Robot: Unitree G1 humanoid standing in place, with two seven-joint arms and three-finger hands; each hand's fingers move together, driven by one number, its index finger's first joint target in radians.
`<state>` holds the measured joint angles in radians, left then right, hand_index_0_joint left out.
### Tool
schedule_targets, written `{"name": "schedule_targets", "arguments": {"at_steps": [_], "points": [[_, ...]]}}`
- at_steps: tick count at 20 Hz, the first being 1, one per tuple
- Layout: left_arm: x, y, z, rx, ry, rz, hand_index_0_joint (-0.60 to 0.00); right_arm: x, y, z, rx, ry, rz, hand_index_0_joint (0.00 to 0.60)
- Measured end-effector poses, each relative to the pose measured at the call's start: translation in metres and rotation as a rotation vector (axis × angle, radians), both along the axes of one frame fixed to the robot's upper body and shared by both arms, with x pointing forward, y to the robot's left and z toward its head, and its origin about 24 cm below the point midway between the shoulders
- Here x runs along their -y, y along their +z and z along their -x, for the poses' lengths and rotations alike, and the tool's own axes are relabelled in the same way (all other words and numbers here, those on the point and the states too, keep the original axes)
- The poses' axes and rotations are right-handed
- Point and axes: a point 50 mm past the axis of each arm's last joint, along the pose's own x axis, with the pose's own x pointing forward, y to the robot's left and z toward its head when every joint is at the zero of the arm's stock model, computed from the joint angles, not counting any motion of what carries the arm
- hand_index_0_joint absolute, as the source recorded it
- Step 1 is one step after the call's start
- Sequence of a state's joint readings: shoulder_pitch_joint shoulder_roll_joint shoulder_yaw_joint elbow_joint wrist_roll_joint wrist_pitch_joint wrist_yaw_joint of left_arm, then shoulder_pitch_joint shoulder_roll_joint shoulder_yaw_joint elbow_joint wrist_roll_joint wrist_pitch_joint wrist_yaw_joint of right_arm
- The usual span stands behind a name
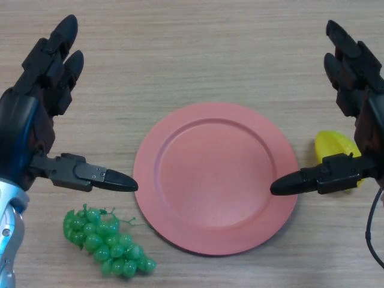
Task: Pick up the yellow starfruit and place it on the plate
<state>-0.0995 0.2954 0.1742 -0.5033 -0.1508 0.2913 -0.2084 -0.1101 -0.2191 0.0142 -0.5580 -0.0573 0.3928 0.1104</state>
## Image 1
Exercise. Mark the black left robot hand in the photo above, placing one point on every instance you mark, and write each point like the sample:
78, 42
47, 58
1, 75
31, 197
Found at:
27, 120

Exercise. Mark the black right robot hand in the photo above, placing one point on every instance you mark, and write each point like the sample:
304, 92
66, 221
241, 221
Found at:
369, 99

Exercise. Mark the yellow starfruit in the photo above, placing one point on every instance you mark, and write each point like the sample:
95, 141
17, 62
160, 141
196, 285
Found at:
330, 144

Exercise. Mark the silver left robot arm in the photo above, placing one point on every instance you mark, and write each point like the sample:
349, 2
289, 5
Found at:
10, 234

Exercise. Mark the pink round plate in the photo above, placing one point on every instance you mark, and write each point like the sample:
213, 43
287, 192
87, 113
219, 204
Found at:
216, 180

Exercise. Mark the green grape bunch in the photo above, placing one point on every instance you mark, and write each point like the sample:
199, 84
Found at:
105, 243

